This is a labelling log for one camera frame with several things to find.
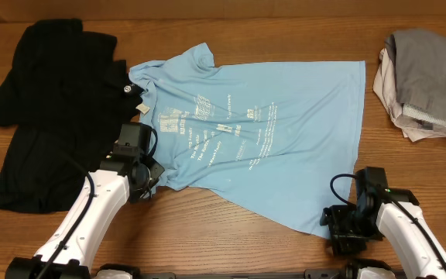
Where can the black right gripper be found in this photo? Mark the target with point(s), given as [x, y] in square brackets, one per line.
[344, 246]

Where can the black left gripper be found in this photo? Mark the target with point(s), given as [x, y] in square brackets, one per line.
[156, 168]

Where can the light blue printed t-shirt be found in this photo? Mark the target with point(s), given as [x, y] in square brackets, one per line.
[268, 137]

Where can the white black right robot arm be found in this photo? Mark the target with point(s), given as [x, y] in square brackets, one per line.
[391, 214]

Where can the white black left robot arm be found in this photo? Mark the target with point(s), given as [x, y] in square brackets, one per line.
[71, 251]

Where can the black t-shirt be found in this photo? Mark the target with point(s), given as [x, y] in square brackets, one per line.
[65, 96]

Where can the grey folded garment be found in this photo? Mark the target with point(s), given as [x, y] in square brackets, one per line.
[419, 58]

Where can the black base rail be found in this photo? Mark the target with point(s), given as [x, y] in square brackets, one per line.
[362, 268]

